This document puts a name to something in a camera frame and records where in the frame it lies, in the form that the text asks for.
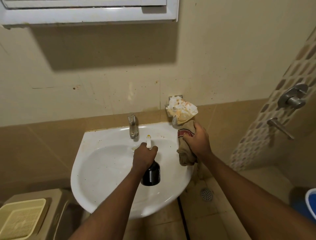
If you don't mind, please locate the person's right hand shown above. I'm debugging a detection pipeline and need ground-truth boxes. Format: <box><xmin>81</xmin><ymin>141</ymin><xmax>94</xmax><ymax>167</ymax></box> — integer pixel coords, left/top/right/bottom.
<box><xmin>182</xmin><ymin>121</ymin><xmax>213</xmax><ymax>161</ymax></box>

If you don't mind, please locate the black spray bottle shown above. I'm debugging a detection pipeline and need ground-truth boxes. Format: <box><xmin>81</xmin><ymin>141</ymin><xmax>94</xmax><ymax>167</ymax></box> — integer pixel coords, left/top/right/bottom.
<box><xmin>141</xmin><ymin>135</ymin><xmax>161</xmax><ymax>186</ymax></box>

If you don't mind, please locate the white wall cabinet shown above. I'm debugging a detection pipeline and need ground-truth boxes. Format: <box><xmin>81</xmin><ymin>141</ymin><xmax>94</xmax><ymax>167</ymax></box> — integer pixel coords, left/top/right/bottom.
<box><xmin>0</xmin><ymin>0</ymin><xmax>180</xmax><ymax>26</ymax></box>

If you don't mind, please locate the beige toilet cistern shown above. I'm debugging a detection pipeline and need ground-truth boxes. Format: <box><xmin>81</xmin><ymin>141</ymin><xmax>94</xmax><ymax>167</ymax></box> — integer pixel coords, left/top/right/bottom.
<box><xmin>3</xmin><ymin>188</ymin><xmax>72</xmax><ymax>240</ymax></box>

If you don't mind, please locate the beige plastic basket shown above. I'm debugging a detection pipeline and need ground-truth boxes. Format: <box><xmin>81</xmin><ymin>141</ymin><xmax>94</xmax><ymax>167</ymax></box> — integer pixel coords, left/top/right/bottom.
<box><xmin>0</xmin><ymin>198</ymin><xmax>47</xmax><ymax>240</ymax></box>

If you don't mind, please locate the chrome shower mixer valve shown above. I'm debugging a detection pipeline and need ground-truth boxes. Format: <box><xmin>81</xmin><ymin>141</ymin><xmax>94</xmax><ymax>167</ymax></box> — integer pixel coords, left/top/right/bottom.
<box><xmin>277</xmin><ymin>84</ymin><xmax>309</xmax><ymax>109</ymax></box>

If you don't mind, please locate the brown cleaning cloth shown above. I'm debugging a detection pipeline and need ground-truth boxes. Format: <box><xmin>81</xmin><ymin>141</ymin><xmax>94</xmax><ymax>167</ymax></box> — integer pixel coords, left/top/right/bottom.
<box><xmin>176</xmin><ymin>120</ymin><xmax>198</xmax><ymax>166</ymax></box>

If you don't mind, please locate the person's right forearm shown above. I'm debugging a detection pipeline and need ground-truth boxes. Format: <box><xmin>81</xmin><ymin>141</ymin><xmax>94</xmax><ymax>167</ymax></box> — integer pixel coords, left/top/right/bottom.
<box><xmin>197</xmin><ymin>152</ymin><xmax>316</xmax><ymax>240</ymax></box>

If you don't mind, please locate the person's left hand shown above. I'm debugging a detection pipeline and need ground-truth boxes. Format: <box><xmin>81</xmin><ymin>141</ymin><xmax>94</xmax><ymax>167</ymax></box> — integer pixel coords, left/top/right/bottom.
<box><xmin>132</xmin><ymin>142</ymin><xmax>158</xmax><ymax>171</ymax></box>

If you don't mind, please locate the white ceramic wash basin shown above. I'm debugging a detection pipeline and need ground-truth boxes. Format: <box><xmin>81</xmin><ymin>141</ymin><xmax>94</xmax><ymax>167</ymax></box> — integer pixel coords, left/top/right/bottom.
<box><xmin>71</xmin><ymin>122</ymin><xmax>194</xmax><ymax>219</ymax></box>

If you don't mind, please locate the chrome basin tap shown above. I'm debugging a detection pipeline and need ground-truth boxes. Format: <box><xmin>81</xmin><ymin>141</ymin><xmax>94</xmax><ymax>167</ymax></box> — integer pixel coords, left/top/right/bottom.
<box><xmin>128</xmin><ymin>113</ymin><xmax>139</xmax><ymax>139</ymax></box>

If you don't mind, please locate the person's left forearm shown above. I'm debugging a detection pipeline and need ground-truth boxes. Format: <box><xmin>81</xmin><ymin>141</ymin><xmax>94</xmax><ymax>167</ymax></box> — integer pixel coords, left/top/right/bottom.
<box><xmin>69</xmin><ymin>166</ymin><xmax>148</xmax><ymax>240</ymax></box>

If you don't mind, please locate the chrome wall tap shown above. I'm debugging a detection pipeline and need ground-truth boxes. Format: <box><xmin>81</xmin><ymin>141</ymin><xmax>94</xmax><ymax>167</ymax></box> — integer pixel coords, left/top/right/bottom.
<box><xmin>267</xmin><ymin>118</ymin><xmax>295</xmax><ymax>140</ymax></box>

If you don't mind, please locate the blue bucket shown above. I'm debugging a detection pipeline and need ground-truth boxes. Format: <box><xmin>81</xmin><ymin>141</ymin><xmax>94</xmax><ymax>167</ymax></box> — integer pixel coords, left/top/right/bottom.
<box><xmin>305</xmin><ymin>188</ymin><xmax>316</xmax><ymax>221</ymax></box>

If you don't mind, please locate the round floor drain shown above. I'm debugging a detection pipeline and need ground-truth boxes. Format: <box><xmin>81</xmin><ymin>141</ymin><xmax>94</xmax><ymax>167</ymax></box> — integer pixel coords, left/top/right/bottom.
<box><xmin>200</xmin><ymin>188</ymin><xmax>214</xmax><ymax>201</ymax></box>

